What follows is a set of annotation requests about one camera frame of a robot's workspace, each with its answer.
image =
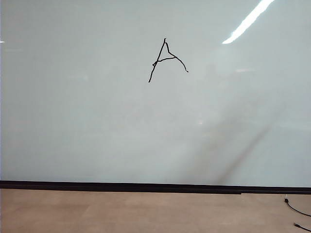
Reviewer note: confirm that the whiteboard with black frame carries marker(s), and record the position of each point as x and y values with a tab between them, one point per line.
73	109

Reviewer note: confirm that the black table edge rail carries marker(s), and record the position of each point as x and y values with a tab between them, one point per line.
211	190

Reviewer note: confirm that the black marker letter A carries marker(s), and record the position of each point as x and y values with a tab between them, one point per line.
156	61

